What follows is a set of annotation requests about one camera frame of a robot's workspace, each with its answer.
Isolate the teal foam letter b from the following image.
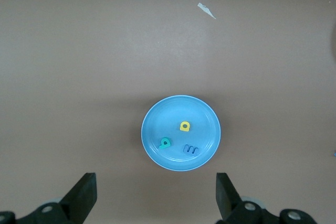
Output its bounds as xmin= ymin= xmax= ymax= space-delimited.
xmin=157 ymin=136 xmax=172 ymax=150

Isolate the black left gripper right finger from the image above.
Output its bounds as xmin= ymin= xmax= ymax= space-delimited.
xmin=215 ymin=173 xmax=320 ymax=224

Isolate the blue foam letter m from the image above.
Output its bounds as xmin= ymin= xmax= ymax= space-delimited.
xmin=182 ymin=143 xmax=201 ymax=156

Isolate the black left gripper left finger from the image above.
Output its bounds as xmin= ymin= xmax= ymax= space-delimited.
xmin=0 ymin=173 xmax=98 ymax=224

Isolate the white paper scrap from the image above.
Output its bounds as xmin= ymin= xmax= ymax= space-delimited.
xmin=196 ymin=2 xmax=217 ymax=20

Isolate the blue plate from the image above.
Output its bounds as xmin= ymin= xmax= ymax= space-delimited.
xmin=141 ymin=95 xmax=222 ymax=172

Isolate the yellow foam letter a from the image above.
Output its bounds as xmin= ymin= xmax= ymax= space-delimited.
xmin=178 ymin=121 xmax=191 ymax=133

